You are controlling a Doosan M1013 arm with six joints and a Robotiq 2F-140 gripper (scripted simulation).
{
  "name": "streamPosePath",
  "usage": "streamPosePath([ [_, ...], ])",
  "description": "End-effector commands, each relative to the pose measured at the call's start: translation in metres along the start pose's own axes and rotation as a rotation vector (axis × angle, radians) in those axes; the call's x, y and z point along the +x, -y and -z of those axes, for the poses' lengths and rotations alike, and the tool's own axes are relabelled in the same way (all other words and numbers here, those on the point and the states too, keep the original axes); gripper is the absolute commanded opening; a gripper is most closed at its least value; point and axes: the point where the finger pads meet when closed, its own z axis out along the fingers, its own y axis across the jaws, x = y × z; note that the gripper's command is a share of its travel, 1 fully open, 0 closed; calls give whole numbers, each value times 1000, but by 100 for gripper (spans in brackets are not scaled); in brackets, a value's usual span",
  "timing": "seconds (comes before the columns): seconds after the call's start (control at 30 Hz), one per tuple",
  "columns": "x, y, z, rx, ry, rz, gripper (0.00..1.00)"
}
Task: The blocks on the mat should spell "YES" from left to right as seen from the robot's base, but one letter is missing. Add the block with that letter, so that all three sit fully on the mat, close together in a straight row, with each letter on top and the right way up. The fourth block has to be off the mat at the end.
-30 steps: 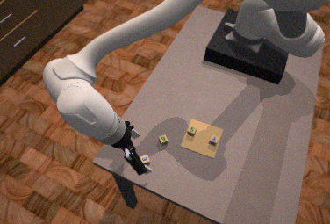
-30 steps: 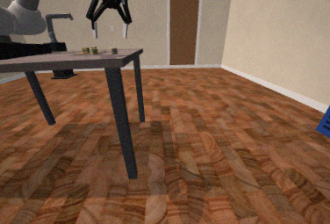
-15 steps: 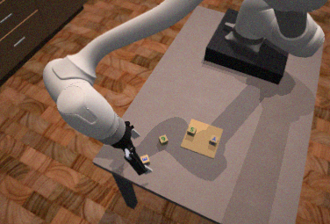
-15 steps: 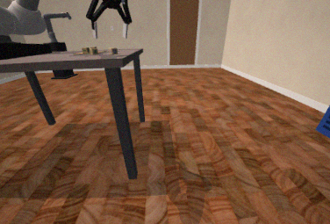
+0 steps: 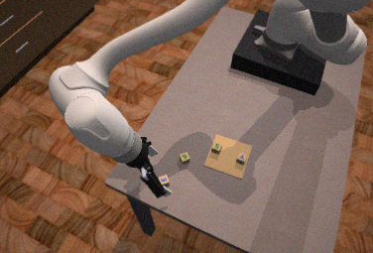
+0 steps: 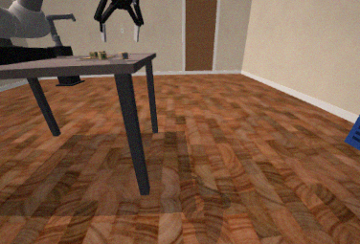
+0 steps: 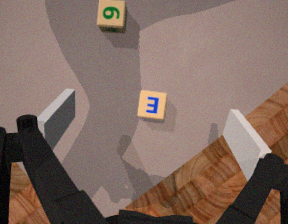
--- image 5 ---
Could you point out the tan flat mat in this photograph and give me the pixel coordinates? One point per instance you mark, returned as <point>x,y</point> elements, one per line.
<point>225,162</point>

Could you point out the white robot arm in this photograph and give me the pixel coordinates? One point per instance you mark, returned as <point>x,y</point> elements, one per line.
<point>98,125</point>

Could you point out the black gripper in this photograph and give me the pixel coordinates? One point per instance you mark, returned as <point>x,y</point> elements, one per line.
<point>149,177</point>

